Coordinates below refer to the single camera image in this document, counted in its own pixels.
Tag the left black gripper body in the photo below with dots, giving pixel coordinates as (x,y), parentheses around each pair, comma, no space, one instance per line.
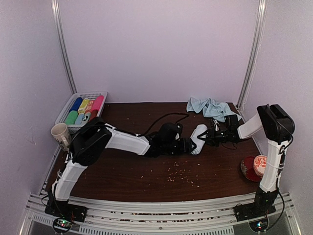
(169,148)

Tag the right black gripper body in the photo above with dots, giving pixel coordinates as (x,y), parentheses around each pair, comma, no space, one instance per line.
(215,138)

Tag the light blue towel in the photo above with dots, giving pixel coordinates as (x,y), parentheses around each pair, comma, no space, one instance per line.
(82,119)
(198,144)
(210,108)

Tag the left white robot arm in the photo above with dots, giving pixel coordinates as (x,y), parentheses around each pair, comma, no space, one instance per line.
(90,141)

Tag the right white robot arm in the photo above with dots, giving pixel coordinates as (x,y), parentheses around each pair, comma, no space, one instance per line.
(278,127)

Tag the red floral bowl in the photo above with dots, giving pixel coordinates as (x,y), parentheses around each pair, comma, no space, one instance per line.
(247,169)

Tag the orange white patterned bowl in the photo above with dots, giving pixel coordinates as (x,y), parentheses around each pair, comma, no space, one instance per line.
(259,164)

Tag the dark red rolled towel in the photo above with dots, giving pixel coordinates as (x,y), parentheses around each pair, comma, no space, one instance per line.
(93,114)

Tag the pink rolled towel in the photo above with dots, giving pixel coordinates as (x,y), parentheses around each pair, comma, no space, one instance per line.
(97,103)

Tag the patterned orange rolled towel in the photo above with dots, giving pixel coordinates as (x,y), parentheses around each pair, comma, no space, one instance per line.
(89,106)

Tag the yellow rolled towel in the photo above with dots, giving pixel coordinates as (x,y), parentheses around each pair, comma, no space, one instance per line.
(83,105)

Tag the light blue rolled towel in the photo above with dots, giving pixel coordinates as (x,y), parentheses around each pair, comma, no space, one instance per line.
(82,119)

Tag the white plastic basket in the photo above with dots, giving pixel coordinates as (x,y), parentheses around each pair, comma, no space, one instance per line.
(66,109)

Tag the green rolled towel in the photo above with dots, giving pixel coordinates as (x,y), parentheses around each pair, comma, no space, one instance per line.
(71,118)

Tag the beige plastic cup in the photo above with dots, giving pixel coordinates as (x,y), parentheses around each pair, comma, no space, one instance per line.
(61,134)

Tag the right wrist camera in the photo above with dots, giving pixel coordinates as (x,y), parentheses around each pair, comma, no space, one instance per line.
(231,123)

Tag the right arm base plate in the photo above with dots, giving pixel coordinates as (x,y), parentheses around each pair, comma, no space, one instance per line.
(248,212)

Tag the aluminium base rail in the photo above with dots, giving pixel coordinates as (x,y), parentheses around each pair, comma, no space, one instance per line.
(203,217)

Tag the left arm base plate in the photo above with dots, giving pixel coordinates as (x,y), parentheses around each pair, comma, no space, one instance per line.
(69,212)

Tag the right aluminium frame post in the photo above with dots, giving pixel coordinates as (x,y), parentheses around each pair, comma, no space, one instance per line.
(256,43)

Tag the aluminium frame post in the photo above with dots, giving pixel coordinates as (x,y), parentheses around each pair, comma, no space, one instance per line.
(256,43)
(58,23)

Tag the left aluminium frame post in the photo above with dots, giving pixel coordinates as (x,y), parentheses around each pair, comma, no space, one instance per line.
(58,23)

